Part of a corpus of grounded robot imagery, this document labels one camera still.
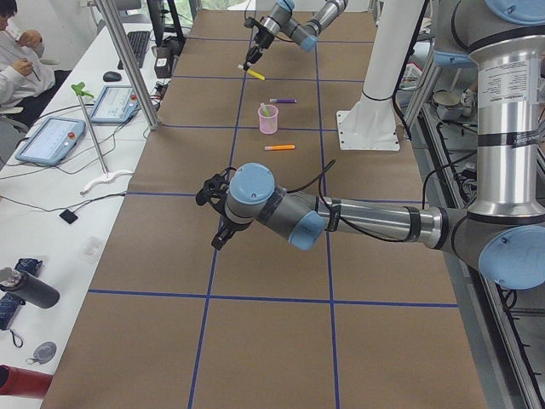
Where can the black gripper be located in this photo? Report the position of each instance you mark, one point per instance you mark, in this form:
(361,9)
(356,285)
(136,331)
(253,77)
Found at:
(228,224)
(261,39)

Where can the yellow highlighter pen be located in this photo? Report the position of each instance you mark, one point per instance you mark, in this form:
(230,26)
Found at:
(252,73)

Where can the green highlighter pen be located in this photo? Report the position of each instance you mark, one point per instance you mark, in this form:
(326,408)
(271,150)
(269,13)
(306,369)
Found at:
(264,110)

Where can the purple highlighter pen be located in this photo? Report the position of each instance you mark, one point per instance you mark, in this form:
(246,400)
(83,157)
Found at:
(283,100)

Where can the orange highlighter pen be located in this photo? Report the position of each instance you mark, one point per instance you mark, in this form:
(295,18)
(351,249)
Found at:
(279,148)

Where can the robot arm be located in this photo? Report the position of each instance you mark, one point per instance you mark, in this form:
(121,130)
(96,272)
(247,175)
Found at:
(281,20)
(501,232)

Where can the pink mesh pen holder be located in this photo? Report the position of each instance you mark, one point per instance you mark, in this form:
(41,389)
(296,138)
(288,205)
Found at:
(268,125)

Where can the black box device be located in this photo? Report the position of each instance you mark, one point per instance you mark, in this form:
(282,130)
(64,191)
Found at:
(164,62)

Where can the black monitor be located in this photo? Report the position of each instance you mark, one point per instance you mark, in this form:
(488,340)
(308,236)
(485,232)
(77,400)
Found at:
(166,25)

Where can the black keyboard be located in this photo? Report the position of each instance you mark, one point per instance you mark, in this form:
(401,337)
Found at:
(138,41)

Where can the black computer mouse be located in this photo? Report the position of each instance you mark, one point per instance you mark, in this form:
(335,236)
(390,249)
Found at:
(111,76)

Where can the far teach pendant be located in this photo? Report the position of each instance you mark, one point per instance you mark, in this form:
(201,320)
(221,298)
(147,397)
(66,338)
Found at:
(115,105)

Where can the teach pendant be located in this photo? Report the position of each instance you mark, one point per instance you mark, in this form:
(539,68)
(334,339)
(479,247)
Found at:
(115,105)
(52,141)

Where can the small black square puck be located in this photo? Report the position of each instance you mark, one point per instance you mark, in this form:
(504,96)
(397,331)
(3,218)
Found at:
(69,216)

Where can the metal reacher rod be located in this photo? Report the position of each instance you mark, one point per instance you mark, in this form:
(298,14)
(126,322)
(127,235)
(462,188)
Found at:
(107,176)

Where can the near teach pendant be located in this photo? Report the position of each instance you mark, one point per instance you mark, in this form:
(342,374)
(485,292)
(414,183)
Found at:
(52,141)

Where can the black water bottle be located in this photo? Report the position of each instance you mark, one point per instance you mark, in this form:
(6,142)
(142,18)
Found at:
(29,288)

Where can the round grey disc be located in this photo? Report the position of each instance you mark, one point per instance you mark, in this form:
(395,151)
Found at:
(44,353)

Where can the person in white shirt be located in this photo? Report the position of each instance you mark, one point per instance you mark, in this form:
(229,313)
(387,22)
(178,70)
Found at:
(23,75)

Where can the red bottle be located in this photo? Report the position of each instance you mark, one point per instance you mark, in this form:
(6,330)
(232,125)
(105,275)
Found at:
(24,383)

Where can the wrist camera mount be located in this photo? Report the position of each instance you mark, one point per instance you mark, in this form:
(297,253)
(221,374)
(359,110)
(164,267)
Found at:
(250,22)
(214,190)

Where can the white camera pillar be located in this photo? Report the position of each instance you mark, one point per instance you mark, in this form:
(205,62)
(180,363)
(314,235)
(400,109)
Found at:
(371,123)

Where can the aluminium frame post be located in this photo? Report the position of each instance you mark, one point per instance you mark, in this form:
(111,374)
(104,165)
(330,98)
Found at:
(121,44)

